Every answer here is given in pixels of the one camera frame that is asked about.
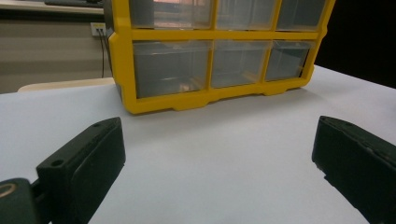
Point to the black horizontal rail bar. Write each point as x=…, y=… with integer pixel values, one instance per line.
x=46, y=15

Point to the white wall socket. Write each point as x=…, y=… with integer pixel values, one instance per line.
x=97, y=28

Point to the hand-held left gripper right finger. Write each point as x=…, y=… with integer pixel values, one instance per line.
x=358, y=168

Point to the grid of clear drawers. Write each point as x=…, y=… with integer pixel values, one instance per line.
x=171, y=68

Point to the clear plastic drawer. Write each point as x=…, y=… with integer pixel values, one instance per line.
x=288, y=60

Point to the wooden table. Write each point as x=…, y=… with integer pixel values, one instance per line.
x=62, y=84

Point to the black curtain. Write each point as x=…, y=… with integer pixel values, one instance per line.
x=361, y=37

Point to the yellow black drawer organizer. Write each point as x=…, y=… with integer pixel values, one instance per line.
x=124, y=62

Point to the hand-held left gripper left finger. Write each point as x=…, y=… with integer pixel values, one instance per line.
x=77, y=174

